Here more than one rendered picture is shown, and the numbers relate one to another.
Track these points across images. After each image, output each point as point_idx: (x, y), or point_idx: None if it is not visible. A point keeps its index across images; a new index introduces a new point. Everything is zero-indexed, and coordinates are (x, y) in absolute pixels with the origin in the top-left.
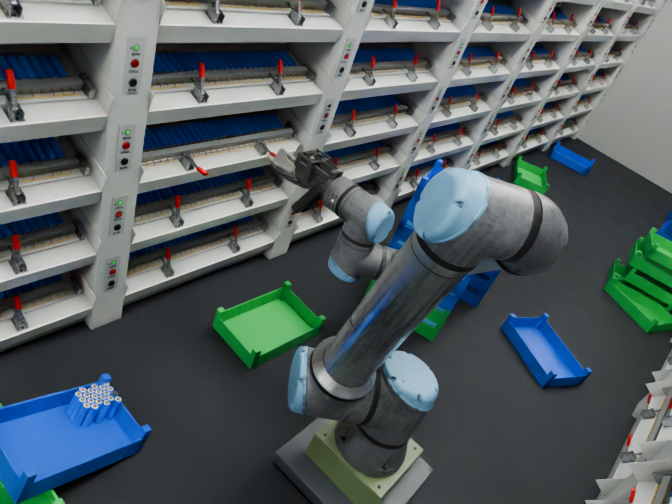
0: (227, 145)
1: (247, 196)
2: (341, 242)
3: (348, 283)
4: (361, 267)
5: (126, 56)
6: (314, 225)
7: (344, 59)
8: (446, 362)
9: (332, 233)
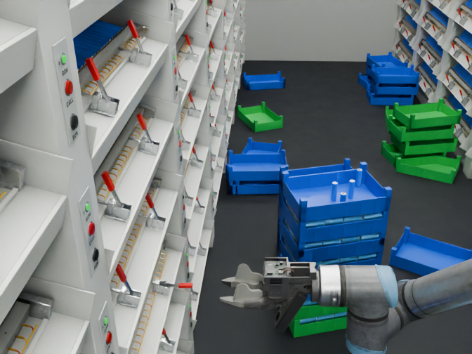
0: (142, 315)
1: (167, 341)
2: (364, 328)
3: (267, 331)
4: (390, 333)
5: (102, 340)
6: (196, 305)
7: (179, 147)
8: (400, 331)
9: (202, 296)
